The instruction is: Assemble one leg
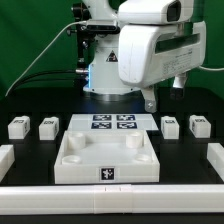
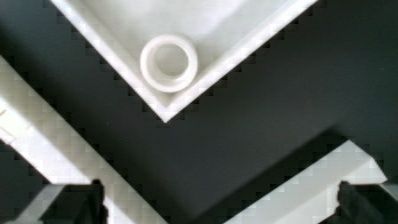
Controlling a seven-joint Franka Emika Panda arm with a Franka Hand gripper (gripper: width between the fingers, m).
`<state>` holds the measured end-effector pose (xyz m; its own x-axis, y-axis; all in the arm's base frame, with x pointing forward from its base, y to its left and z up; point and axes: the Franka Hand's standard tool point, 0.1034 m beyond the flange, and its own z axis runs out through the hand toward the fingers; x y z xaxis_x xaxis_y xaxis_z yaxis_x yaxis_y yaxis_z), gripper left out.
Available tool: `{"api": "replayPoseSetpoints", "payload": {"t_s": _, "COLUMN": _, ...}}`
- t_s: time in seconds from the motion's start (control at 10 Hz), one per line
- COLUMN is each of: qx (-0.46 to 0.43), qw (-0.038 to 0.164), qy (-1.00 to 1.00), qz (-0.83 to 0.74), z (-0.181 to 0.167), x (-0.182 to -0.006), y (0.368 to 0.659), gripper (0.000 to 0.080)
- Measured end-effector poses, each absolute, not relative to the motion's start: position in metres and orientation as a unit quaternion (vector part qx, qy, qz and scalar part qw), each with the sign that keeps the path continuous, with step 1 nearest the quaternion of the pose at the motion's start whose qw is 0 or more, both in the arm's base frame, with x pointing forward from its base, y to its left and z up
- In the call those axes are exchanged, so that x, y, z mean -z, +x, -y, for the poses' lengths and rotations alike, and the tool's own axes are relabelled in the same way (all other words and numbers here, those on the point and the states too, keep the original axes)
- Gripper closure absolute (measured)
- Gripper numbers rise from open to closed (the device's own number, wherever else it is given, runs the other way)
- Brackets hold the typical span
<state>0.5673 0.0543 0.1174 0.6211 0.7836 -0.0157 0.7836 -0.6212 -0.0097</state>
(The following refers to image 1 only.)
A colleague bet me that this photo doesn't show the white fence piece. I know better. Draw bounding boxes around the white fence piece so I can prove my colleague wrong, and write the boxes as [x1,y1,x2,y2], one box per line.
[0,145,15,182]
[207,143,224,182]

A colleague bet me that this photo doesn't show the white front fence bar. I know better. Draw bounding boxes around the white front fence bar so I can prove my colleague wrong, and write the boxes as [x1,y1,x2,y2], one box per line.
[0,185,224,215]

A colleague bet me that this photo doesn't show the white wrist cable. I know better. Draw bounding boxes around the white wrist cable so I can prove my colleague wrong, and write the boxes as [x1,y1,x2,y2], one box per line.
[199,65,224,72]

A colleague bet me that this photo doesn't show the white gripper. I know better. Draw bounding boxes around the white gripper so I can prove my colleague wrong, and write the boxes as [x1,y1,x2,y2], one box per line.
[118,22,206,112]

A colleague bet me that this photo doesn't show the grey camera cable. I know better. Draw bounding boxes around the grey camera cable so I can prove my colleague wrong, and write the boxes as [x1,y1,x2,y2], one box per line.
[4,21,88,98]

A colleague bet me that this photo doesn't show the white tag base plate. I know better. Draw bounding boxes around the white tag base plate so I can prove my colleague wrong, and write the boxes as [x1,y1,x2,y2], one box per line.
[68,114,158,131]

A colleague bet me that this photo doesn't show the white right fence piece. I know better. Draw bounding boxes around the white right fence piece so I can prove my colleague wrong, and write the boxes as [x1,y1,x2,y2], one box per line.
[207,143,224,182]

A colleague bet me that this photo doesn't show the white square tabletop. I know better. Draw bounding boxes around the white square tabletop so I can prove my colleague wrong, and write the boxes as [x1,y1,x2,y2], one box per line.
[54,130,160,184]

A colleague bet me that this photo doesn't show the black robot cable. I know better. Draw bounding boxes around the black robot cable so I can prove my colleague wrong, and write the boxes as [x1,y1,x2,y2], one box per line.
[13,69,84,90]

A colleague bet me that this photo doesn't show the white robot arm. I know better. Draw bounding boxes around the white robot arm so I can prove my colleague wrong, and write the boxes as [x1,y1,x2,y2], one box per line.
[82,0,206,113]

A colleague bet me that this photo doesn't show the black camera on stand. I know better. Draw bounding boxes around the black camera on stand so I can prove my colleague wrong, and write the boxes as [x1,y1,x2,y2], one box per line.
[67,0,120,86]

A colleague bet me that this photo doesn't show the white left fence piece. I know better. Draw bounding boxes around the white left fence piece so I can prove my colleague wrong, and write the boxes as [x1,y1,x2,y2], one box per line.
[0,145,15,182]

